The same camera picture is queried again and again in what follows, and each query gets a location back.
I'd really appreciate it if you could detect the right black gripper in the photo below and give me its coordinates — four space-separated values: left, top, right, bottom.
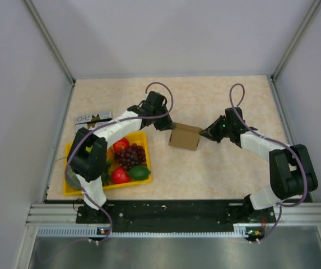
199 115 232 143

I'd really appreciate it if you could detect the brown cardboard box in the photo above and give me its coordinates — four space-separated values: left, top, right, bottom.
168 123 202 151

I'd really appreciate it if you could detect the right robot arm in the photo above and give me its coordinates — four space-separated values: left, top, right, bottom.
200 107 318 222

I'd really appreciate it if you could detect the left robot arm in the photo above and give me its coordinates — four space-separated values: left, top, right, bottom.
64 91 174 222

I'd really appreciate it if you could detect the green toothpaste box front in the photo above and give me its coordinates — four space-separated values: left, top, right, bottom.
75 122 107 133

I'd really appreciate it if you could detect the yellow plastic tray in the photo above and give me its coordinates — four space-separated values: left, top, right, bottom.
63 132 153 196

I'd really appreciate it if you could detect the purple grape bunch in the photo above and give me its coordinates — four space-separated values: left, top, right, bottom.
114 143 146 171

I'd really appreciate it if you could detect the red apple back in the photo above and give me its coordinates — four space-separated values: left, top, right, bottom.
113 137 130 153

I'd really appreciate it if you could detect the red apple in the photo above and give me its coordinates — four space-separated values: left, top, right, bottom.
111 167 131 184
113 137 130 153

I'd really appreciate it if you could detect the green lime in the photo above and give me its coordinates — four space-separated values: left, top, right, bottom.
128 165 151 181

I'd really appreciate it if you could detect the orange spiky fruit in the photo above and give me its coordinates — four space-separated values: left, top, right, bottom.
106 146 115 162

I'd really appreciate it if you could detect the red apple front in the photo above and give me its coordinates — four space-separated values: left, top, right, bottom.
111 167 131 184

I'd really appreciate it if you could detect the green leafy vegetable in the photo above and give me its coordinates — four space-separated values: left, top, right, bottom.
101 159 111 186

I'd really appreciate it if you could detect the grey slotted cable duct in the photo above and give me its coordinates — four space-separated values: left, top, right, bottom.
36 224 262 239

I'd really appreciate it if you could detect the right aluminium frame post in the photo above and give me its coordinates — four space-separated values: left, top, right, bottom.
271 0 321 82

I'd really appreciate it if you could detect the aluminium frame post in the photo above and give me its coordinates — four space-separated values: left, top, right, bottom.
22 0 76 85
271 0 321 82

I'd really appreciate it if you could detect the left aluminium frame post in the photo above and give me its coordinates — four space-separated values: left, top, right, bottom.
22 0 76 85

